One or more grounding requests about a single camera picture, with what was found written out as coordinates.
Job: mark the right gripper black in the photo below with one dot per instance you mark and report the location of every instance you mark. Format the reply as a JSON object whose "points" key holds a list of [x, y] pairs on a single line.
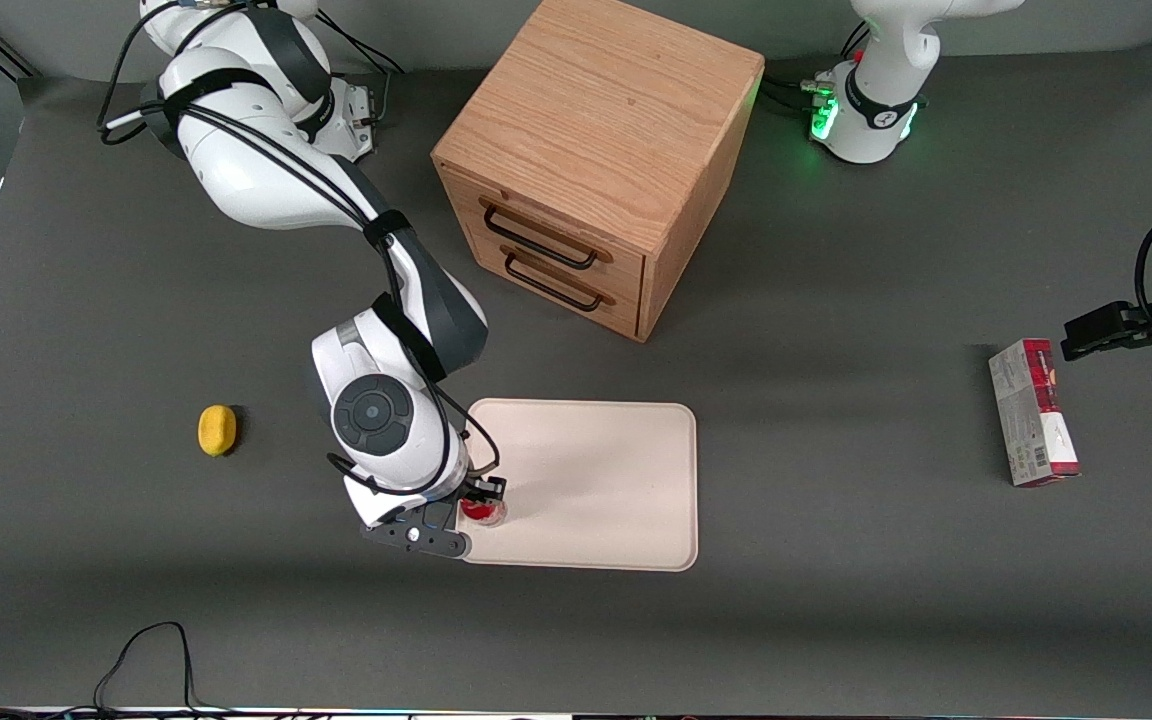
{"points": [[483, 491]]}

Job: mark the red coke bottle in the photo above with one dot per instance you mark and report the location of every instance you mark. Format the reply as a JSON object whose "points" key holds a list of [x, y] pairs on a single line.
{"points": [[481, 512]]}

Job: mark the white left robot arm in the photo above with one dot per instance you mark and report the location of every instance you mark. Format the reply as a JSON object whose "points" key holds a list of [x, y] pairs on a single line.
{"points": [[891, 50]]}

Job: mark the beige rectangular tray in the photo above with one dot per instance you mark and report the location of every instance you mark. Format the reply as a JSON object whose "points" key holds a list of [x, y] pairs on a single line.
{"points": [[596, 490]]}

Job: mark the red and grey carton box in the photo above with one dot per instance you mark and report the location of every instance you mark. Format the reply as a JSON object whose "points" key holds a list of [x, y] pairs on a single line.
{"points": [[1031, 420]]}

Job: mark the wooden drawer front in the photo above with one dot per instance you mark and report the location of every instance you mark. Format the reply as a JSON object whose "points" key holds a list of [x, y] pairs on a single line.
{"points": [[628, 275], [628, 318]]}

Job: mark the yellow toy lemon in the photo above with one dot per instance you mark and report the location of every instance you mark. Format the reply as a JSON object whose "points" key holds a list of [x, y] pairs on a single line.
{"points": [[217, 430]]}

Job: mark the wooden two-drawer cabinet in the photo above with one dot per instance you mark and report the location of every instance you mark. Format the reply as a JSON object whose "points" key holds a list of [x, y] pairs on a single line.
{"points": [[606, 110]]}

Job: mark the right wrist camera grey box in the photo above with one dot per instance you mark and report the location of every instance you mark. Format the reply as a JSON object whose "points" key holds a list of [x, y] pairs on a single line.
{"points": [[436, 540]]}

